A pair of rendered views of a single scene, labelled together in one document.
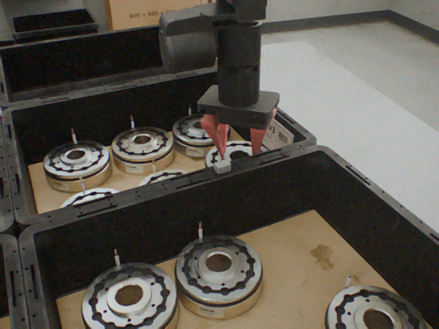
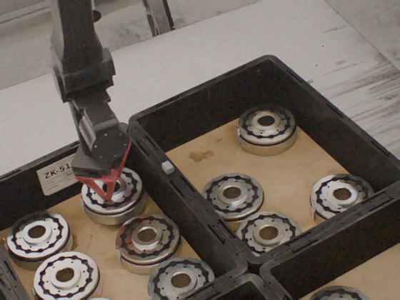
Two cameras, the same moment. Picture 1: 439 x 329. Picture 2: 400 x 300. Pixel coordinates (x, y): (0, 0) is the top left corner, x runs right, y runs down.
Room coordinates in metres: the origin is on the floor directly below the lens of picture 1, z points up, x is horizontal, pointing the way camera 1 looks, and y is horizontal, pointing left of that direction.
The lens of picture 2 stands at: (0.38, 1.00, 1.89)
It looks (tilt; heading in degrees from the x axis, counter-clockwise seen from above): 43 degrees down; 273
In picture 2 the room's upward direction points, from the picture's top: 10 degrees counter-clockwise
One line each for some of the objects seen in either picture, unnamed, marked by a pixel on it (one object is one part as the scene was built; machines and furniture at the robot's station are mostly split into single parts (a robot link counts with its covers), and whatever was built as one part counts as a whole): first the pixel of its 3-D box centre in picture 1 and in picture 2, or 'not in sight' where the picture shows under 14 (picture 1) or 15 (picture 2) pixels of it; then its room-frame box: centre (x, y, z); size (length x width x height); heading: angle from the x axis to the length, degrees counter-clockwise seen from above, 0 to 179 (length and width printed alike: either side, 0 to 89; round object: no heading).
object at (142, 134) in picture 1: (142, 140); (65, 276); (0.61, 0.13, 0.86); 0.05 x 0.05 x 0.01
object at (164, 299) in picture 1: (129, 299); (268, 236); (0.30, 0.10, 0.86); 0.10 x 0.10 x 0.01
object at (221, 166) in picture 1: (222, 166); (168, 167); (0.44, -0.01, 0.94); 0.02 x 0.01 x 0.01; 116
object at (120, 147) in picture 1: (142, 142); (66, 278); (0.61, 0.13, 0.86); 0.10 x 0.10 x 0.01
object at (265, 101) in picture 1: (239, 85); (97, 136); (0.54, -0.03, 1.00); 0.10 x 0.07 x 0.07; 71
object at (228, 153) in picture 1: (239, 157); (111, 187); (0.54, -0.03, 0.88); 0.05 x 0.05 x 0.01
